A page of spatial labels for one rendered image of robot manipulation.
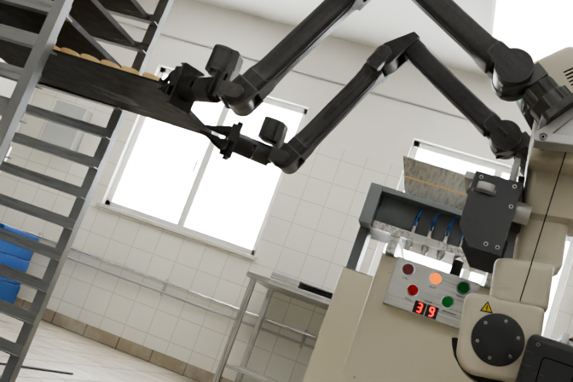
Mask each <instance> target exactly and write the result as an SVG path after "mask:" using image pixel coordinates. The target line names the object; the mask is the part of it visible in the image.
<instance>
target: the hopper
mask: <svg viewBox="0 0 573 382"><path fill-rule="evenodd" d="M403 173H404V192H405V193H408V194H412V195H416V196H419V197H421V198H424V199H427V200H432V201H435V202H437V203H440V204H443V205H448V206H451V207H453V208H456V209H460V210H462V211H463V209H464V206H465V203H466V198H465V183H464V176H465V174H463V173H459V172H457V171H452V170H449V169H446V168H443V167H440V166H437V165H433V164H429V163H426V162H424V161H420V160H417V159H412V158H409V157H407V156H404V155H403Z"/></svg>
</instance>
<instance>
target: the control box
mask: <svg viewBox="0 0 573 382"><path fill-rule="evenodd" d="M407 263H410V264H412V265H413V266H414V272H413V273H412V274H411V275H405V274H404V273H403V271H402V268H403V266H404V265H405V264H407ZM433 273H438V274H440V276H441V277H442V279H441V282H440V283H438V284H433V283H431V281H430V276H431V274H433ZM461 282H465V283H467V284H468V285H469V291H468V292H467V293H460V292H459V291H458V285H459V284H460V283H461ZM410 285H416V286H417V287H418V293H417V294H416V295H414V296H412V295H410V294H408V287H409V286H410ZM479 286H480V283H477V282H475V281H470V280H468V279H465V278H462V277H459V276H457V275H452V274H450V273H447V272H444V271H441V270H439V269H434V268H432V267H429V266H426V265H424V264H421V263H416V262H414V261H411V260H408V259H406V258H401V257H397V259H396V263H395V266H394V269H393V271H392V274H391V278H390V281H389V284H388V287H387V289H386V292H385V296H384V299H383V304H386V305H389V306H391V307H394V308H397V309H400V310H404V311H406V312H408V313H411V314H414V315H418V316H421V317H423V318H426V319H428V320H431V321H435V322H438V323H441V324H443V325H445V326H448V327H452V328H455V329H458V330H460V321H461V316H462V310H463V305H464V300H465V297H466V296H467V295H468V294H470V293H478V288H479ZM444 297H451V298H452V299H453V304H452V306H450V307H448V308H447V307H444V306H443V304H442V300H443V298H444ZM418 303H422V304H423V308H421V309H422V311H421V312H420V313H418V312H416V308H418V306H417V304H418ZM430 307H434V308H435V312H433V313H434V316H433V317H430V316H428V312H429V309H430ZM418 311H420V309H419V308H418Z"/></svg>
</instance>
